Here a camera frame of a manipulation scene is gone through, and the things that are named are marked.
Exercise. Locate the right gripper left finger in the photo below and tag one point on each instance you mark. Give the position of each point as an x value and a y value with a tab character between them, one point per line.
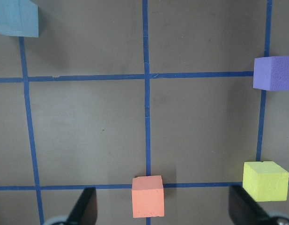
85	210

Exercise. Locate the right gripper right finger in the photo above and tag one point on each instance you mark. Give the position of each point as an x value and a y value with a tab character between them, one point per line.
243	210

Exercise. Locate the light blue block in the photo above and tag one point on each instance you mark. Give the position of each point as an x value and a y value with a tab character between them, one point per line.
19	18

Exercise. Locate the yellow block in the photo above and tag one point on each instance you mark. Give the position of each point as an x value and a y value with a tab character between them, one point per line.
265	181

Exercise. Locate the orange block near base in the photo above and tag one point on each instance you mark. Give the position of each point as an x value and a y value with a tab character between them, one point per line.
148	197

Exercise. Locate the purple block right side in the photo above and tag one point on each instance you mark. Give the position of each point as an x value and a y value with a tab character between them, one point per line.
271	73

